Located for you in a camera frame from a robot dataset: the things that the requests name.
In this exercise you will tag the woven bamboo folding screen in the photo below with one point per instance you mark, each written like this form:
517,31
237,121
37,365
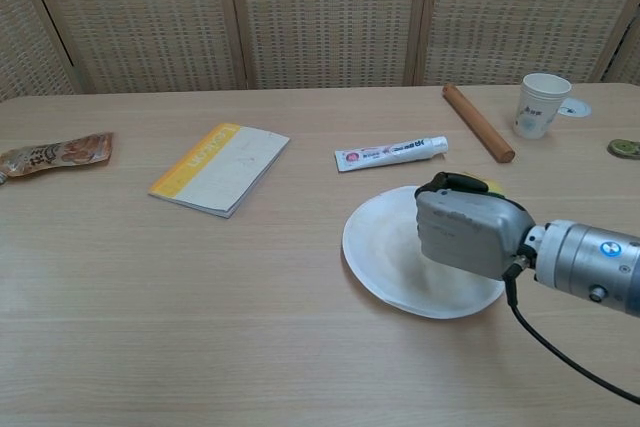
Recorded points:
320,12

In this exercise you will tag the white round cup lid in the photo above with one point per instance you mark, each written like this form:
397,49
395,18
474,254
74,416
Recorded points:
577,108

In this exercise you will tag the white paper cup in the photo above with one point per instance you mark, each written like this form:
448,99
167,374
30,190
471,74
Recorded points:
537,112

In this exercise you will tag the white round plate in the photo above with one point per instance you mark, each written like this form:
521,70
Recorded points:
380,247

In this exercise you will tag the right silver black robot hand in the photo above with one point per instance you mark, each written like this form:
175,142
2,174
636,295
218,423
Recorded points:
465,227

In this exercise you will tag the yellow white notebook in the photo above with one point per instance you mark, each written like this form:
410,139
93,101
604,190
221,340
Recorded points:
220,167

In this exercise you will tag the brown sauce pouch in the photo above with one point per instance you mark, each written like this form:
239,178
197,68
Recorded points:
55,154

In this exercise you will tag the wooden rolling pin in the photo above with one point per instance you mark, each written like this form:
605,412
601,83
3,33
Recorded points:
477,122

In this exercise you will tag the green correction tape dispenser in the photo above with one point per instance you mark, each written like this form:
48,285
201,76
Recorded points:
624,148

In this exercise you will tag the white toothpaste tube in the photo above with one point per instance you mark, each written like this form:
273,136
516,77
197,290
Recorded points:
385,152

